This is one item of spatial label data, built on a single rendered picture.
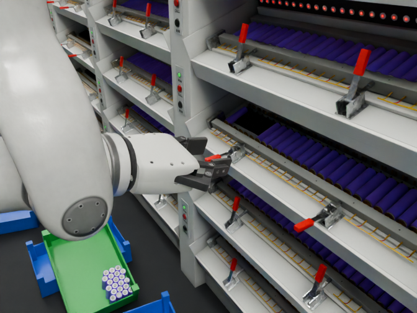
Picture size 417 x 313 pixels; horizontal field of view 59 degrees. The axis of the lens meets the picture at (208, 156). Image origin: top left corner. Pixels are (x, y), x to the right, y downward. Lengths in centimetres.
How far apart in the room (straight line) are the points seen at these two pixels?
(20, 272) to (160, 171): 103
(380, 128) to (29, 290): 116
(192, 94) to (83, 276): 69
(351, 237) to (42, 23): 52
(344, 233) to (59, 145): 47
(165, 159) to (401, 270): 37
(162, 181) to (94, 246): 85
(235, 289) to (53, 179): 78
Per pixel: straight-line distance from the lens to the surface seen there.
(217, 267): 112
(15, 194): 43
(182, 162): 51
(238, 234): 92
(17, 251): 155
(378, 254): 63
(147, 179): 48
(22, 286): 141
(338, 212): 67
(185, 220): 113
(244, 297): 105
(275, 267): 85
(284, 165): 74
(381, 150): 54
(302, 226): 61
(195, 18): 87
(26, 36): 38
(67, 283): 128
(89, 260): 131
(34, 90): 36
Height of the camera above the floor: 94
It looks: 28 degrees down
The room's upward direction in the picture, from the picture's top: straight up
